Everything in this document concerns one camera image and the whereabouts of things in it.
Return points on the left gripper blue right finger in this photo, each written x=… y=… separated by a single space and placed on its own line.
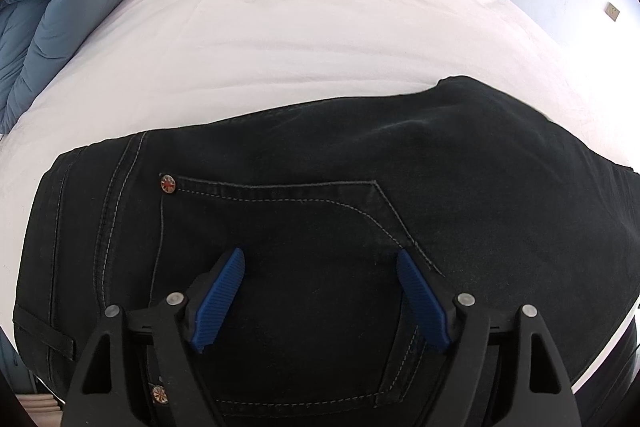
x=430 y=300

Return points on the wall socket plate right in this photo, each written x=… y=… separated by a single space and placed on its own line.
x=611 y=11

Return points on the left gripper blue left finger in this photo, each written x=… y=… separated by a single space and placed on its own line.
x=210 y=297

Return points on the white bed sheet mattress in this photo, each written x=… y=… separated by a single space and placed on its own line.
x=166 y=64

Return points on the black denim pants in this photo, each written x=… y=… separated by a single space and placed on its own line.
x=535 y=234

